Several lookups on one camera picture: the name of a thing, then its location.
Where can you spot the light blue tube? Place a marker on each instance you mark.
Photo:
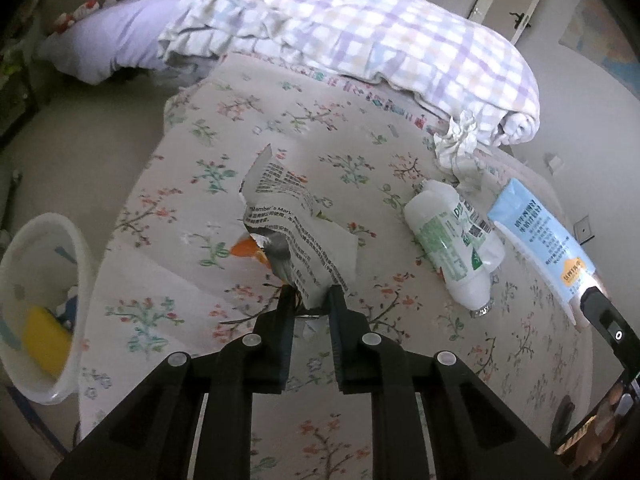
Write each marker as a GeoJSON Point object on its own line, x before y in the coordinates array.
{"type": "Point", "coordinates": [540, 235]}

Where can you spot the floral blanket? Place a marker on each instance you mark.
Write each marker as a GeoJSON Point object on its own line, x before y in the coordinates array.
{"type": "Point", "coordinates": [350, 125]}

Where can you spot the lavender pillow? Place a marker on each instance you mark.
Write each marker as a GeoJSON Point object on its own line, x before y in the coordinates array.
{"type": "Point", "coordinates": [110, 40]}

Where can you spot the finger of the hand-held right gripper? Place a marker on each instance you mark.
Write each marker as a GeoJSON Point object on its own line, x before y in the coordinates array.
{"type": "Point", "coordinates": [607, 320]}

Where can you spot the white plastic bottle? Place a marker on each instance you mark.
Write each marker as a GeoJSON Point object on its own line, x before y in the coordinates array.
{"type": "Point", "coordinates": [450, 245]}

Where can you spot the plaid duvet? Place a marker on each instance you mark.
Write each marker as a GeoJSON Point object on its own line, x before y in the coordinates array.
{"type": "Point", "coordinates": [375, 40]}

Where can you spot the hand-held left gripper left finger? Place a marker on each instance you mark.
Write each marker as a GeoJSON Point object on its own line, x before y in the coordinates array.
{"type": "Point", "coordinates": [282, 340]}

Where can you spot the crumpled white tissue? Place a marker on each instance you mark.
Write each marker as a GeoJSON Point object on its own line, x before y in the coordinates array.
{"type": "Point", "coordinates": [457, 150]}

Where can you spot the wall map poster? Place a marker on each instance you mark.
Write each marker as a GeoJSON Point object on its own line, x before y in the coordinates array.
{"type": "Point", "coordinates": [600, 25]}

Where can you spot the white plastic bin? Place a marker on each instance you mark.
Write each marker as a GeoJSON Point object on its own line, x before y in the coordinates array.
{"type": "Point", "coordinates": [30, 240]}

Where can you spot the red and white plush toy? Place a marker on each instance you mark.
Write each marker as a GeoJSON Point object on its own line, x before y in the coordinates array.
{"type": "Point", "coordinates": [86, 6]}
{"type": "Point", "coordinates": [62, 21]}

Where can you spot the wall socket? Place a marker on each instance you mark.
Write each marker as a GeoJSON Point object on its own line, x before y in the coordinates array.
{"type": "Point", "coordinates": [584, 230]}

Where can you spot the green and yellow sponge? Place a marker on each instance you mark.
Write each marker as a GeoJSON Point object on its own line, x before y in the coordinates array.
{"type": "Point", "coordinates": [45, 340]}

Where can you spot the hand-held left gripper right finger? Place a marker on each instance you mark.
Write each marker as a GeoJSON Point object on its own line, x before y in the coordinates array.
{"type": "Point", "coordinates": [340, 340]}

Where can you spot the torn white foil packet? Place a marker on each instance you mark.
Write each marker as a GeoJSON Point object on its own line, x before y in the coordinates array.
{"type": "Point", "coordinates": [300, 220]}

